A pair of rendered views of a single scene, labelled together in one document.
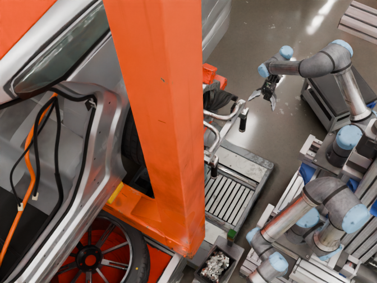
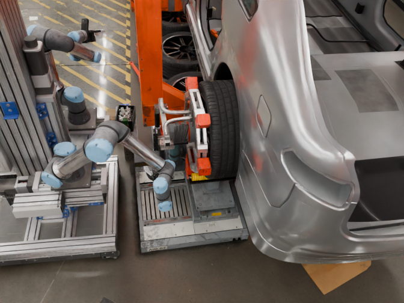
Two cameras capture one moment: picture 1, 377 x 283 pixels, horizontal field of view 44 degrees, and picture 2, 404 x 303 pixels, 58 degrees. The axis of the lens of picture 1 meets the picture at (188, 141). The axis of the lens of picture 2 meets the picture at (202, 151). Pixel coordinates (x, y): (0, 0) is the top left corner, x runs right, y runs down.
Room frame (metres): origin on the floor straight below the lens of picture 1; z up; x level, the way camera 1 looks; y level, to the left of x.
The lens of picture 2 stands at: (2.58, -1.32, 2.56)
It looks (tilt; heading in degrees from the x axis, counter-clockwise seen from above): 47 degrees down; 132
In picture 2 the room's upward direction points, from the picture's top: 6 degrees clockwise
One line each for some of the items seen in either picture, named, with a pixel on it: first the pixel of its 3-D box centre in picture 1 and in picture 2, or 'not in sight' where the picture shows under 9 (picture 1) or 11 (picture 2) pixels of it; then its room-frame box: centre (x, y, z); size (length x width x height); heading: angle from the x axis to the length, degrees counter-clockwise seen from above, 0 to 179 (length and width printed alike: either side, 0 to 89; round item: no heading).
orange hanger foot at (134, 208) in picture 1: (132, 202); (194, 100); (0.98, 0.33, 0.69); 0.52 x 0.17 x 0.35; 56
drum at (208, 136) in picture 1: (203, 131); (183, 132); (1.31, -0.09, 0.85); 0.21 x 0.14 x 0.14; 56
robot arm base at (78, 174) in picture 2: (341, 151); (70, 167); (1.11, -0.81, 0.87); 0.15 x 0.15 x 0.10
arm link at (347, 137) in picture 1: (348, 140); (65, 155); (1.11, -0.82, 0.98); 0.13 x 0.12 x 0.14; 125
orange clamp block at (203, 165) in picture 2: (217, 85); (203, 166); (1.61, -0.20, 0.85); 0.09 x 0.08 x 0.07; 146
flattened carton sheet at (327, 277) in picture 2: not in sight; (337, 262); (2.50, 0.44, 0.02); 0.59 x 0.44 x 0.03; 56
